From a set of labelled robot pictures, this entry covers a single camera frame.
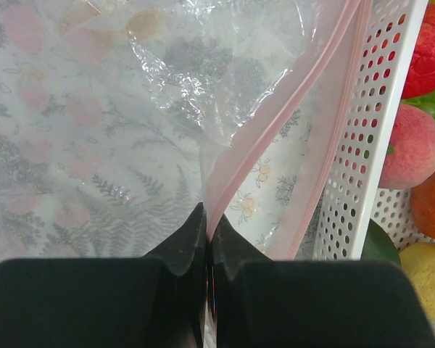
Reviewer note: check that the orange pumpkin toy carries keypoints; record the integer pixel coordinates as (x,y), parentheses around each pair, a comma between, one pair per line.
(422,204)

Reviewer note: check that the white perforated plastic basket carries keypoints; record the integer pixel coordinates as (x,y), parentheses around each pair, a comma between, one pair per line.
(299,123)

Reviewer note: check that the green avocado toy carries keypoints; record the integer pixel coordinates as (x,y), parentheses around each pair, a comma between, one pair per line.
(378,246)

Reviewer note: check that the pink peach toy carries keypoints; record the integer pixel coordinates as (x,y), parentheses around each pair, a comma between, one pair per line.
(411,156)

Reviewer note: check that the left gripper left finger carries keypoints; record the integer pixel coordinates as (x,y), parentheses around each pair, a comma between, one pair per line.
(156,300)

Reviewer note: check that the clear zip top bag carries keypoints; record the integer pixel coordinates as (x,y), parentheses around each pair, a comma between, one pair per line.
(101,123)

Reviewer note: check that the yellow lemon toy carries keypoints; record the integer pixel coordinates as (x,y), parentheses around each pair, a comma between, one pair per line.
(418,263)

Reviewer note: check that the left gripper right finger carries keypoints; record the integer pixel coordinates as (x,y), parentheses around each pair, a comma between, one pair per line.
(257,302)

